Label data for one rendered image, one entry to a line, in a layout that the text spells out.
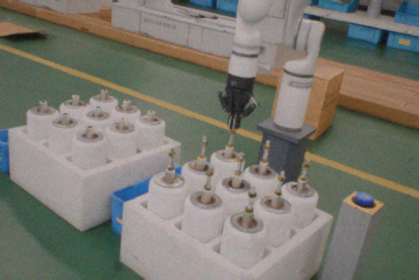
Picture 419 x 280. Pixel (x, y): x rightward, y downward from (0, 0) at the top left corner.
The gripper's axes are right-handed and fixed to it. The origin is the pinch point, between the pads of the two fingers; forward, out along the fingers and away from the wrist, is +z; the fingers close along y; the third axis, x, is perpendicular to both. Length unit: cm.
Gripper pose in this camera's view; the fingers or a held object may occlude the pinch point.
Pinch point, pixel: (234, 123)
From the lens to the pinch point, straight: 127.9
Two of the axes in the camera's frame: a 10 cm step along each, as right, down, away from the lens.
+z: -1.3, 9.1, 3.9
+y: 7.7, 3.4, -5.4
